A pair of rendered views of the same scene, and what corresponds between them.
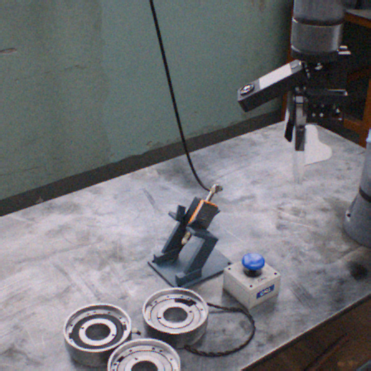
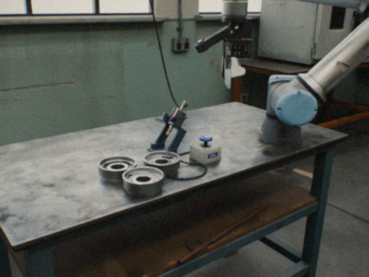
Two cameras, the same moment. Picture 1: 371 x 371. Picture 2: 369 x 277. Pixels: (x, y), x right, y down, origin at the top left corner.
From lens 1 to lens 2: 0.40 m
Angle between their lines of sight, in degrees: 12
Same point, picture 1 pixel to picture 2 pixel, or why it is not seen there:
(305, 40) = (228, 9)
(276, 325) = (218, 170)
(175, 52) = (167, 93)
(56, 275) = (95, 153)
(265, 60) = (220, 102)
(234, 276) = (195, 147)
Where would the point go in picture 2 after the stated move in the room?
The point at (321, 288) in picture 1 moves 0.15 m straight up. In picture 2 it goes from (245, 158) to (249, 111)
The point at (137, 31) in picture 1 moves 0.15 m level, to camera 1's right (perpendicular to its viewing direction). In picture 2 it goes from (145, 78) to (165, 78)
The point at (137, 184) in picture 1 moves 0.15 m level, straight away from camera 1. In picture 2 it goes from (142, 123) to (142, 113)
